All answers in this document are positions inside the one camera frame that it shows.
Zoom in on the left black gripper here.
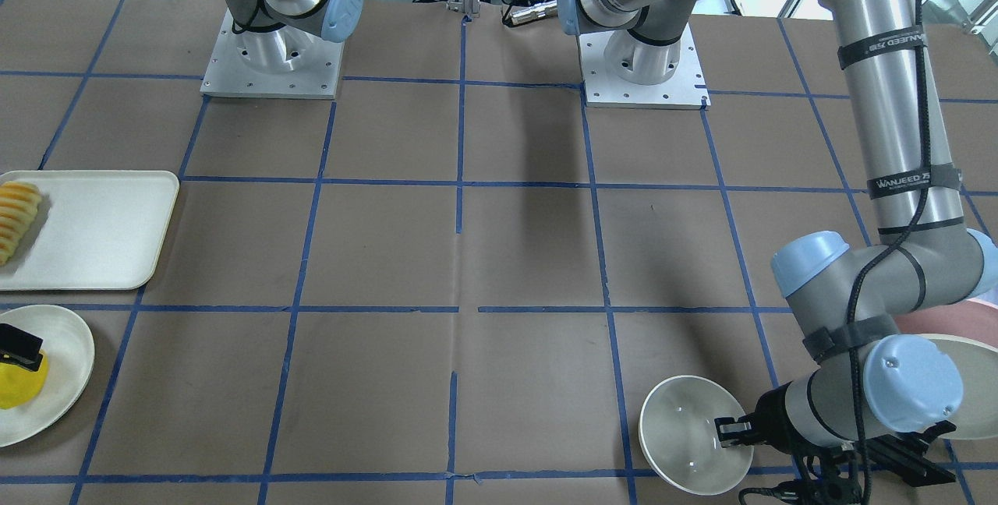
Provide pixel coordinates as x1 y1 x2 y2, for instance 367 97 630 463
716 384 801 454

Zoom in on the yellow lemon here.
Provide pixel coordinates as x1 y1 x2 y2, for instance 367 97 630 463
1 350 50 410

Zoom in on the cream bowl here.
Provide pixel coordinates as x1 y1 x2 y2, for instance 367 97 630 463
638 375 753 496

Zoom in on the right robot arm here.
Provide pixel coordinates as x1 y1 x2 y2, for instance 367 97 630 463
2 0 363 316

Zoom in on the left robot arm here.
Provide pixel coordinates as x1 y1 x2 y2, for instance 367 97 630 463
557 0 996 453

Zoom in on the cream round plate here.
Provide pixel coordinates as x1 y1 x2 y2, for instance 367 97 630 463
1 304 95 447

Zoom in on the cream rectangular tray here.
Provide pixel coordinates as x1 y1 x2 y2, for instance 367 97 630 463
1 170 179 291

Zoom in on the sliced yellow fruit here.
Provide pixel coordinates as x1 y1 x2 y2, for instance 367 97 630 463
1 181 43 266

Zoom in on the black dish rack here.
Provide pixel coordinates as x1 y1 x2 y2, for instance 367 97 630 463
866 421 957 488

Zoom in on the cream plate in rack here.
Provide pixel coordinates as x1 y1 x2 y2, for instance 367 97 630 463
923 334 997 440

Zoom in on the pink plate in rack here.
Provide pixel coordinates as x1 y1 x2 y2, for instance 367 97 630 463
894 298 997 348

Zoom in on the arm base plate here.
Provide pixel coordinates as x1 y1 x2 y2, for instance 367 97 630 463
577 26 712 110
200 12 343 101

